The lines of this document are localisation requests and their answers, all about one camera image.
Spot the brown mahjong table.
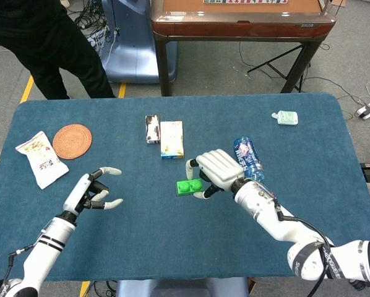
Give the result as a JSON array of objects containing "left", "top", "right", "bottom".
[{"left": 150, "top": 0, "right": 337, "bottom": 97}]

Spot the standing person in black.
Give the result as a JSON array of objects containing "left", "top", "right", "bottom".
[{"left": 0, "top": 0, "right": 116, "bottom": 100}]

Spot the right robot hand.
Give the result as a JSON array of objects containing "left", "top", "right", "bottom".
[{"left": 184, "top": 149, "right": 246, "bottom": 200}]

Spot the blue felt table cover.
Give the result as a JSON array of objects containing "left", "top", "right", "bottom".
[{"left": 0, "top": 92, "right": 370, "bottom": 284}]

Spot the bundle of floor cables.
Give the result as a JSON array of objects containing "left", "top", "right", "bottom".
[{"left": 75, "top": 0, "right": 111, "bottom": 47}]

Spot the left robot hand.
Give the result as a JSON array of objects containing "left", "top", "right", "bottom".
[{"left": 62, "top": 166, "right": 124, "bottom": 219}]

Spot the blue-grey robot torso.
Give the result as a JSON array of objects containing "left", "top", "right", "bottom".
[{"left": 115, "top": 277, "right": 251, "bottom": 297}]

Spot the blue mobile robot base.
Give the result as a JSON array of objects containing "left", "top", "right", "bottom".
[{"left": 100, "top": 0, "right": 178, "bottom": 84}]

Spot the blue-capped water bottle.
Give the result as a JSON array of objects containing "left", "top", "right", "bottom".
[{"left": 233, "top": 136, "right": 265, "bottom": 183}]

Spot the white power strip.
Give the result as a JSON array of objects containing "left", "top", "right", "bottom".
[{"left": 354, "top": 99, "right": 370, "bottom": 120}]

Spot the white snack bag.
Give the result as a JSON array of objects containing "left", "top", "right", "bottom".
[{"left": 15, "top": 131, "right": 70, "bottom": 190}]

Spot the round woven rattan coaster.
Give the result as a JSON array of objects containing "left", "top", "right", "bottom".
[{"left": 52, "top": 124, "right": 93, "bottom": 160}]

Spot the white wet wipes pouch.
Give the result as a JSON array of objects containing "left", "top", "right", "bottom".
[{"left": 271, "top": 110, "right": 299, "bottom": 126}]

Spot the small dark purple box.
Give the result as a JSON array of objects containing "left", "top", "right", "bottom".
[{"left": 145, "top": 114, "right": 161, "bottom": 145}]

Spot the green plastic block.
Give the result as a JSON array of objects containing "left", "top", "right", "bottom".
[{"left": 176, "top": 179, "right": 203, "bottom": 197}]

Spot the cream snack box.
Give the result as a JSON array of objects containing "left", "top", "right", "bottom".
[{"left": 160, "top": 121, "right": 185, "bottom": 160}]

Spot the row of face-up mahjong tiles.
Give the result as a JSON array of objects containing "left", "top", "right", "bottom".
[{"left": 202, "top": 0, "right": 288, "bottom": 5}]

